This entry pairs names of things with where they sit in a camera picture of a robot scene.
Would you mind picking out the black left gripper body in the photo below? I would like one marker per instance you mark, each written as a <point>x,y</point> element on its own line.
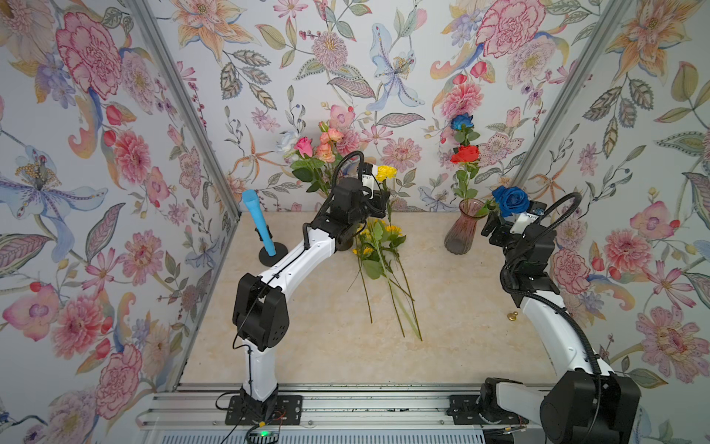
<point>374,197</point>

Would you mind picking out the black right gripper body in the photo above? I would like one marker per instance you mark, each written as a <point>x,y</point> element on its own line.
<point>496,223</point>

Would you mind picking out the small yellow flower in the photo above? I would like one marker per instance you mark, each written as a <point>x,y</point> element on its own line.
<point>386,179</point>

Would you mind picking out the large yellow sunflower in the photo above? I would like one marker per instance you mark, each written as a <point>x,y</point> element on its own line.
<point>394,240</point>

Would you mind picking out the large blue rose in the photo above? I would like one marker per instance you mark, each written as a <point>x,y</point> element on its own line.
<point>506,202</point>

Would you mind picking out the orange yellow sunflower vase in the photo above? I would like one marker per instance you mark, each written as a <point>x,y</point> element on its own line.
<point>359,250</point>

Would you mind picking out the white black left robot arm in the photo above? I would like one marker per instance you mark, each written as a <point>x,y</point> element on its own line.
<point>261,307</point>

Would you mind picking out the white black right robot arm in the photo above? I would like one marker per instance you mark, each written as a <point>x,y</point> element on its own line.
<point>590,402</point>

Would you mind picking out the black cylindrical vase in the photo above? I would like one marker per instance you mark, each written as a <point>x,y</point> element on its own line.
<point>344,244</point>

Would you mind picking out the peach pink flowers cluster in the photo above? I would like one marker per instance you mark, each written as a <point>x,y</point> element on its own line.
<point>326,151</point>

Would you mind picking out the brown glass vase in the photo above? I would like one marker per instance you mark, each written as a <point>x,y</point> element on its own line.
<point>460,237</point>

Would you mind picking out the pink rose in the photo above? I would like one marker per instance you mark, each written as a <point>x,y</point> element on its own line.
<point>304,147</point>

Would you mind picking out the black microphone stand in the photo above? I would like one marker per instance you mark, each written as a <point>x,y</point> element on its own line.
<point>271,252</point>

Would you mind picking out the blue toy microphone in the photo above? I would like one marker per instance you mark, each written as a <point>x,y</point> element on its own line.
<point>252,202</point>

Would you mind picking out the red rose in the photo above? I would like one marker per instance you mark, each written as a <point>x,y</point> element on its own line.
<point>466,155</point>

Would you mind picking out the small tall blue rose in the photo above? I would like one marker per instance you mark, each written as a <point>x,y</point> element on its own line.
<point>462,122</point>

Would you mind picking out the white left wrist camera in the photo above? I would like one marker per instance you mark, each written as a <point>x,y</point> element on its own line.
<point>367,173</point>

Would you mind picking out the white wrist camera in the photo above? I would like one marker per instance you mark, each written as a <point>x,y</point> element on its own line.
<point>534,213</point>
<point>367,173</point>

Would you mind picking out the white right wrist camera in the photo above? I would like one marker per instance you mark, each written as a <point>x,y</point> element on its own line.
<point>534,213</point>

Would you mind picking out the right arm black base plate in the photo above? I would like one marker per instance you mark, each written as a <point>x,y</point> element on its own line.
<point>477,410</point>

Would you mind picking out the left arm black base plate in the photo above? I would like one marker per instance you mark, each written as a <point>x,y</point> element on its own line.
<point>263,410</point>

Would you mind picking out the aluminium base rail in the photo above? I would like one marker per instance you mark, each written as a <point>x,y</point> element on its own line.
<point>335,414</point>

